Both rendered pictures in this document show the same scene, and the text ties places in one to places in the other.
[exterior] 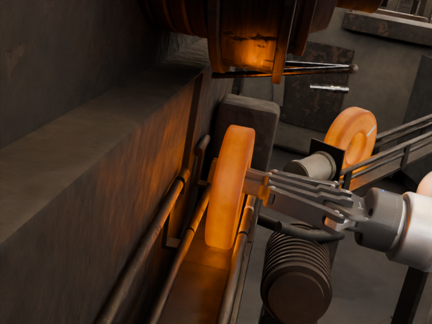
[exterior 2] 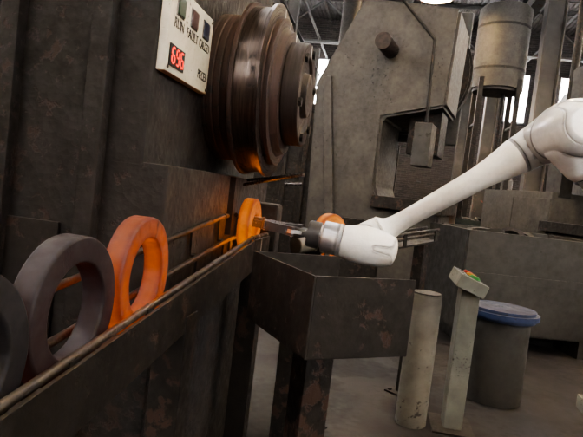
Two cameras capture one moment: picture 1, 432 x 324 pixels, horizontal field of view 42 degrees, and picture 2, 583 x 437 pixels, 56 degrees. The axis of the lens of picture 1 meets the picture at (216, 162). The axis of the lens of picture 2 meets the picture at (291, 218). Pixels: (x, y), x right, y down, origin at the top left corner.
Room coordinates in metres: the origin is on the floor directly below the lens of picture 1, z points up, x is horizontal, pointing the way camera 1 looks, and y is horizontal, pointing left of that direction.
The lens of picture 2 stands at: (-0.86, -0.24, 0.85)
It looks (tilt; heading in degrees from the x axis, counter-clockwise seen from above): 3 degrees down; 4
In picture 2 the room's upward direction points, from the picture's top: 7 degrees clockwise
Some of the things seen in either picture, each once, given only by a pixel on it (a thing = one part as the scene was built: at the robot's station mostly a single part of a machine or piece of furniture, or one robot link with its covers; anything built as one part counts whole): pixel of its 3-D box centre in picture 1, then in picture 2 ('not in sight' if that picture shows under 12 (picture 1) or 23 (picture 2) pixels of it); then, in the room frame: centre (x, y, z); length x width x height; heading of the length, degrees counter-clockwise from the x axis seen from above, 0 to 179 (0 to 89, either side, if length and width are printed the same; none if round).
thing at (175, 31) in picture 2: not in sight; (187, 42); (0.35, 0.11, 1.15); 0.26 x 0.02 x 0.18; 175
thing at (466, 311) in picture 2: not in sight; (461, 349); (1.29, -0.82, 0.31); 0.24 x 0.16 x 0.62; 175
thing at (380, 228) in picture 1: (357, 213); (304, 232); (0.66, -0.18, 0.74); 0.09 x 0.08 x 0.07; 85
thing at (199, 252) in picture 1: (220, 236); not in sight; (0.70, -0.02, 0.66); 0.19 x 0.07 x 0.01; 175
